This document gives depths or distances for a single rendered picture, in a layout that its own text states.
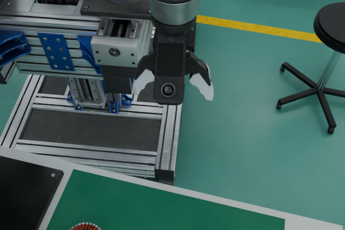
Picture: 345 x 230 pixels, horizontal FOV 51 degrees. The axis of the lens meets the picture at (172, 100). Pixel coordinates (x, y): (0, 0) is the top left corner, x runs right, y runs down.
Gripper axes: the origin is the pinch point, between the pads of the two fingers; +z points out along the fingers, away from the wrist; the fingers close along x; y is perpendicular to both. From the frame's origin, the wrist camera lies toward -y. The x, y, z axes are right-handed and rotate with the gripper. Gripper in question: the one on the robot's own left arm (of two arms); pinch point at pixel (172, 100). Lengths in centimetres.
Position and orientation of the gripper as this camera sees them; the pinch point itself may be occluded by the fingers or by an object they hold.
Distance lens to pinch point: 70.4
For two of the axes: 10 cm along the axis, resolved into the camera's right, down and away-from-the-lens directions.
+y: 1.0, -7.9, 6.0
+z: 0.0, 6.0, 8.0
